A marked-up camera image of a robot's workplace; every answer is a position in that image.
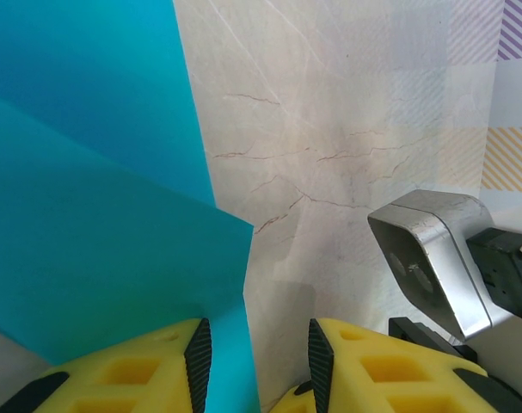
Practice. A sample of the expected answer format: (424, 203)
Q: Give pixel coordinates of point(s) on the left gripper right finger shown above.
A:
(394, 387)

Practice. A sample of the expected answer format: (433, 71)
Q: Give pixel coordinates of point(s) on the blue paper sheet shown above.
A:
(93, 193)

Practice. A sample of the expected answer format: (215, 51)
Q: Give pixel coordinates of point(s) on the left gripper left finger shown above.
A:
(127, 378)

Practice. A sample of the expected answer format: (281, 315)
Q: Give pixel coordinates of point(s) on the silver metal bracket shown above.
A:
(437, 241)

